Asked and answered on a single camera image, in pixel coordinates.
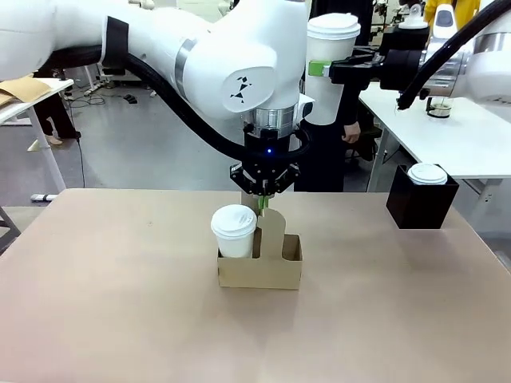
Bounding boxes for brown cardboard sheets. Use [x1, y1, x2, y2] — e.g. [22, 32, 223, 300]
[0, 77, 55, 109]

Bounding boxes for black lid holder box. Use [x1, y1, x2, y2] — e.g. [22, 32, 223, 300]
[386, 163, 460, 231]

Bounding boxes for bystander in dark trousers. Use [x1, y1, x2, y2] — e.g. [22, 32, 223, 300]
[34, 67, 83, 147]

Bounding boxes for person's left hand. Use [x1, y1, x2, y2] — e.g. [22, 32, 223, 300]
[342, 121, 362, 144]

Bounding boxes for white paper cup with drink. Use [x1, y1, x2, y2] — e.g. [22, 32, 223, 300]
[306, 34, 358, 126]

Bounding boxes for person in black clothes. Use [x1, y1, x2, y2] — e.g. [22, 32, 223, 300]
[297, 0, 390, 193]

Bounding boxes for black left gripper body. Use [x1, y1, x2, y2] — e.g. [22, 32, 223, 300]
[243, 131, 299, 184]

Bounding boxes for glass coffee carafe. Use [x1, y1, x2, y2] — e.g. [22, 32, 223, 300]
[425, 95, 455, 120]

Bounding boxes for white desk with cardboard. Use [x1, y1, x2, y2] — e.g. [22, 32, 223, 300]
[0, 77, 76, 193]

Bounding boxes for white plastic cup lid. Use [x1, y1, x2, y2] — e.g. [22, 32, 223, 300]
[210, 204, 258, 241]
[306, 13, 362, 41]

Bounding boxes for white background machine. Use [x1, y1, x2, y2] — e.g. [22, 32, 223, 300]
[398, 2, 429, 30]

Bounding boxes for white side table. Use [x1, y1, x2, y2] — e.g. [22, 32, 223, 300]
[358, 81, 511, 195]

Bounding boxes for bystander in yellow top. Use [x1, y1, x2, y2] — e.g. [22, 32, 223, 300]
[422, 0, 485, 25]

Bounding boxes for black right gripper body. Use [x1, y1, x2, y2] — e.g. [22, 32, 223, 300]
[377, 47, 425, 92]

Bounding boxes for brown cardboard cup carrier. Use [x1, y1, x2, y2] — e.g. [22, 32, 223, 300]
[217, 192, 304, 291]

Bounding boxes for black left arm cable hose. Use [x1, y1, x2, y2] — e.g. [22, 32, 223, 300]
[34, 42, 312, 161]

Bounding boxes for black floor cable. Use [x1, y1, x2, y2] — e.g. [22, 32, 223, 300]
[63, 91, 107, 188]

